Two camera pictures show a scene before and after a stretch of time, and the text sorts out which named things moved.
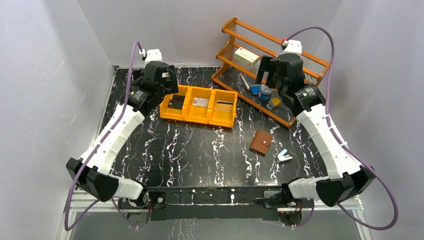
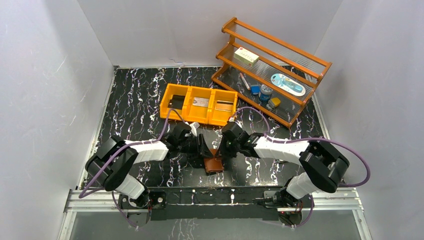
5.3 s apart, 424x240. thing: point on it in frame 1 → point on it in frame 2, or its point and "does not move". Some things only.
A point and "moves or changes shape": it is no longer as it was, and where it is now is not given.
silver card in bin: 199,101 does not move
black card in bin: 177,102 does not move
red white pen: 244,81 does not move
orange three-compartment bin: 201,104 does not move
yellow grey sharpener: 274,103 does not move
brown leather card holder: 261,142 moves or changes shape
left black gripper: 166,86 → 201,147
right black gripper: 266,66 → 224,147
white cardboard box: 246,56 does not move
